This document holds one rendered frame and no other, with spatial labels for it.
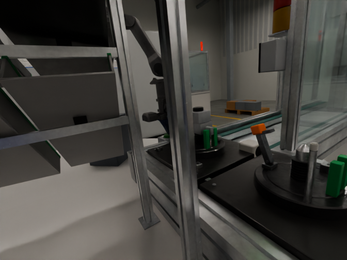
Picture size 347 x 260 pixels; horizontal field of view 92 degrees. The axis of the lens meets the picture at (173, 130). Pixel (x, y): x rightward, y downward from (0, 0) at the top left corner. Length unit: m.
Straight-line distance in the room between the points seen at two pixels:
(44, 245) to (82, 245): 0.09
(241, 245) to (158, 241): 0.19
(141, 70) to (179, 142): 3.47
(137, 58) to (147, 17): 5.70
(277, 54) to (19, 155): 0.56
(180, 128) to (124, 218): 0.34
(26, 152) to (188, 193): 0.29
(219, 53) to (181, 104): 11.27
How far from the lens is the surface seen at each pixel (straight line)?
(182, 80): 0.18
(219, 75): 11.33
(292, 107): 0.52
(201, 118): 0.45
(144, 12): 9.27
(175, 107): 0.17
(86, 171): 0.78
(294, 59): 0.52
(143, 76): 3.63
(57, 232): 0.53
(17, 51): 0.33
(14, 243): 0.57
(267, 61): 0.50
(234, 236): 0.28
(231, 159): 0.45
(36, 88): 0.29
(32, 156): 0.40
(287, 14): 0.54
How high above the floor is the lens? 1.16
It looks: 15 degrees down
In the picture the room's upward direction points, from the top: 6 degrees counter-clockwise
